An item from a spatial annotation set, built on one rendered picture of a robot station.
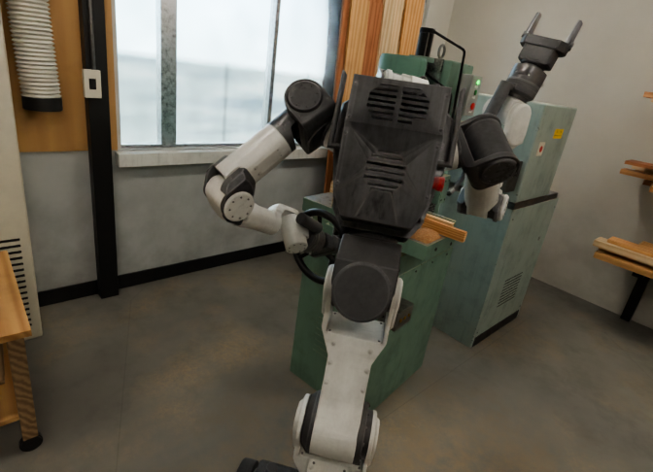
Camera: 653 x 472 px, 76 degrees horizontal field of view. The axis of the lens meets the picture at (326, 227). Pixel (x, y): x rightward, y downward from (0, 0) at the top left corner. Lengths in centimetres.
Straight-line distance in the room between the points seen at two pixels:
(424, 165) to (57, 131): 198
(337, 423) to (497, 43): 354
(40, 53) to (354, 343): 181
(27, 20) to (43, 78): 22
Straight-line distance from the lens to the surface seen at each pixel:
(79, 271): 276
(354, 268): 78
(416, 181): 85
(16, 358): 173
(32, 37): 225
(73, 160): 254
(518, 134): 125
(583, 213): 378
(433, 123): 86
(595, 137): 373
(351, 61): 321
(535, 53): 129
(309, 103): 99
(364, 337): 102
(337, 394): 104
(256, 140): 101
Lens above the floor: 142
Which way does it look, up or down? 21 degrees down
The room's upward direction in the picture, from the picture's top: 8 degrees clockwise
